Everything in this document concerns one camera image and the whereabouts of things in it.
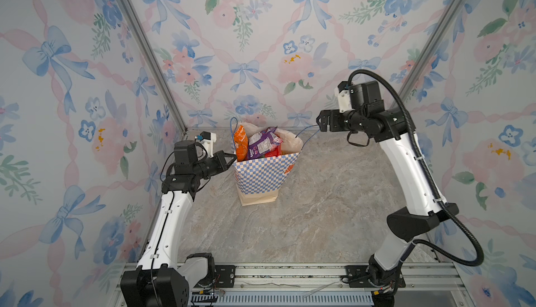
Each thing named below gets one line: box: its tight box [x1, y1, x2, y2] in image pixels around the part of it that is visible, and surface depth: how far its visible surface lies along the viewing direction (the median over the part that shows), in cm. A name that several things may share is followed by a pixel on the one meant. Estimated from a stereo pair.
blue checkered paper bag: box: [233, 152, 301, 207], surface depth 81 cm
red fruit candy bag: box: [264, 142, 283, 158], surface depth 80 cm
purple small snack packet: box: [248, 125, 285, 160], surface depth 83 cm
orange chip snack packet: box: [234, 124, 249, 162], surface depth 83 cm
